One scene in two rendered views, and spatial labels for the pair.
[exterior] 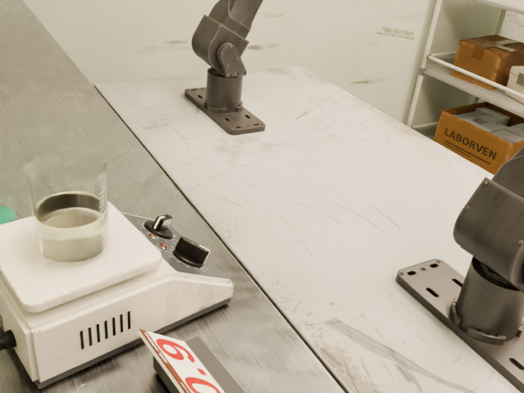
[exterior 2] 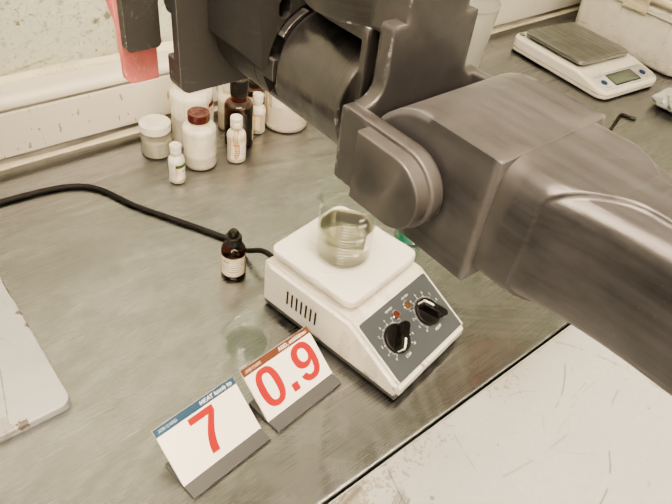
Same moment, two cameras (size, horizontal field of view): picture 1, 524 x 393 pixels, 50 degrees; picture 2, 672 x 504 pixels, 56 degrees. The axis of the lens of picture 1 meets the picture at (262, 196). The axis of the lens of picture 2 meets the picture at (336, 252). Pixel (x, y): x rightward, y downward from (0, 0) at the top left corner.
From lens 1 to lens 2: 0.47 m
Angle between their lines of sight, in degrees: 62
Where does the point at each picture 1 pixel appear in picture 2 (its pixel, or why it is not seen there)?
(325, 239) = (548, 489)
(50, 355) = (270, 287)
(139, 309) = (322, 319)
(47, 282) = (297, 249)
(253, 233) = (516, 410)
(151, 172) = not seen: hidden behind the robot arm
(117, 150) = not seen: hidden behind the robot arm
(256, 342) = (350, 428)
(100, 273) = (317, 273)
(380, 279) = not seen: outside the picture
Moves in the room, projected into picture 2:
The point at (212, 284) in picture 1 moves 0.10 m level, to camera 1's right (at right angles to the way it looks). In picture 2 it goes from (377, 365) to (395, 454)
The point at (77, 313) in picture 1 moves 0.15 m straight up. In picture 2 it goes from (291, 279) to (302, 165)
